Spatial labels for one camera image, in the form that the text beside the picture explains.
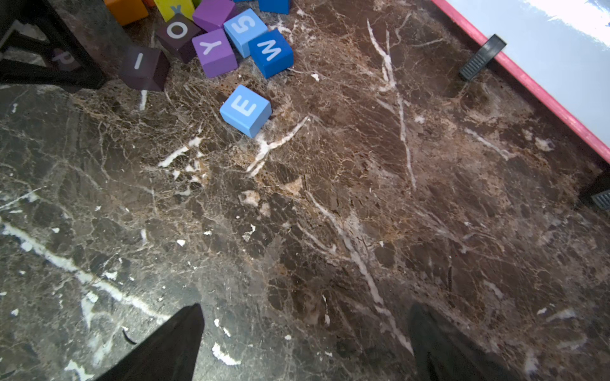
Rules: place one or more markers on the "whiteboard black foot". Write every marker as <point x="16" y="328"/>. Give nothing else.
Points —
<point x="482" y="57"/>

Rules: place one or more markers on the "yellow block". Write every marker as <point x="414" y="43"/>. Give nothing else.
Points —
<point x="170" y="8"/>

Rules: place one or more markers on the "light blue 5 block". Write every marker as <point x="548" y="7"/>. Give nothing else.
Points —
<point x="243" y="28"/>

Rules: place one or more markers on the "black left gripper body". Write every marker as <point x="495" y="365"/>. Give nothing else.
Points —
<point x="35" y="27"/>

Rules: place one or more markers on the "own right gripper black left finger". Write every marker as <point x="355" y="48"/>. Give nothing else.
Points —
<point x="169" y="353"/>

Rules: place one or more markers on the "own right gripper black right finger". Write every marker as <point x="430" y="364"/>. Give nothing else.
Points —
<point x="443" y="352"/>

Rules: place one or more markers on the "dark purple I block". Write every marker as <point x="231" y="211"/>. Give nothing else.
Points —
<point x="144" y="68"/>

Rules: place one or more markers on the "light blue E block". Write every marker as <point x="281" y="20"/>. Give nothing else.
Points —
<point x="246" y="111"/>

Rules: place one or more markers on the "orange block near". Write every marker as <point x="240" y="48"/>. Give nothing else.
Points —
<point x="127" y="11"/>

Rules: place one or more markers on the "pink framed PEAR whiteboard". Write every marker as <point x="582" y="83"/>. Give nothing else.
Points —
<point x="558" y="50"/>

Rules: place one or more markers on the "blue W block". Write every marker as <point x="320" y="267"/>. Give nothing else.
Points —
<point x="271" y="53"/>

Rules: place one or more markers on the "dark purple O block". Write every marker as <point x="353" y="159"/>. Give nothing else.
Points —
<point x="176" y="36"/>

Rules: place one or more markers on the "purple Y block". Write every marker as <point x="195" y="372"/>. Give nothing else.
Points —
<point x="215" y="53"/>

